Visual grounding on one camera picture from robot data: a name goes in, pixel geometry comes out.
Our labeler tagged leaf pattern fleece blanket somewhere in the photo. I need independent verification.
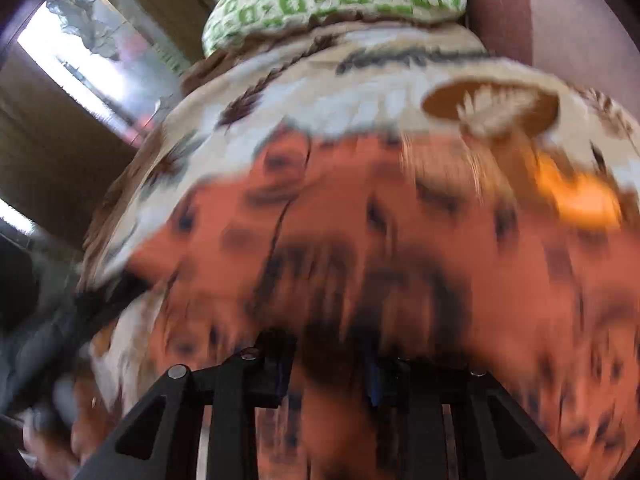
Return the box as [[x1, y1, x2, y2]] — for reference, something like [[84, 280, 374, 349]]
[[88, 25, 639, 405]]

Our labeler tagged pink bolster cushion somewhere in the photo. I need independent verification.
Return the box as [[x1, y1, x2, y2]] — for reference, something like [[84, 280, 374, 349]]
[[466, 0, 639, 116]]

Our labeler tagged wooden stained glass door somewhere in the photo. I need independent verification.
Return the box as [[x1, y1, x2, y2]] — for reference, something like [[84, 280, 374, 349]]
[[1, 0, 216, 247]]

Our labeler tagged orange floral garment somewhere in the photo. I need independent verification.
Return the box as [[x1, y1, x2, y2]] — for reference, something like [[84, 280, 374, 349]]
[[69, 123, 640, 480]]

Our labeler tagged person left hand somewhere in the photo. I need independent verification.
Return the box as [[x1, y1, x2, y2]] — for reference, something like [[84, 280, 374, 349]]
[[23, 408, 81, 480]]

